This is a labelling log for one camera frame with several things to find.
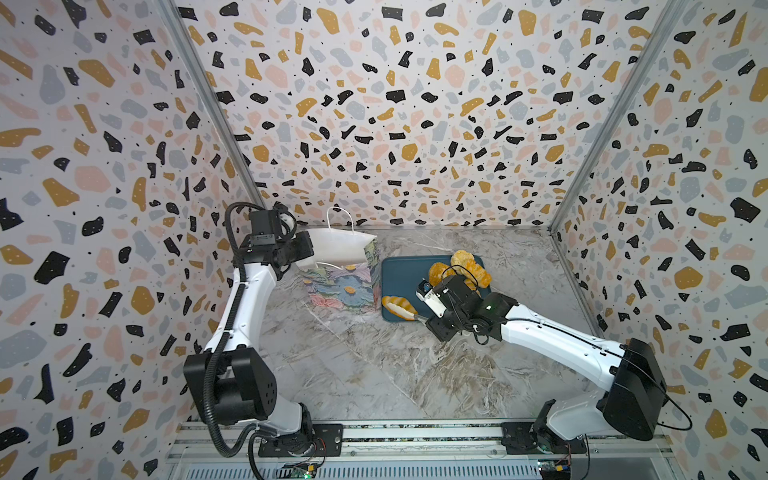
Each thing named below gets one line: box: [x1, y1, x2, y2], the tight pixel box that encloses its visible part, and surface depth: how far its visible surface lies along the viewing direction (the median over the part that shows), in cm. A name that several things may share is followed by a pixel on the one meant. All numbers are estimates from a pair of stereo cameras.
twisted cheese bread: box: [456, 252, 492, 291], surface depth 103 cm
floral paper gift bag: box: [297, 228, 380, 312], surface depth 88 cm
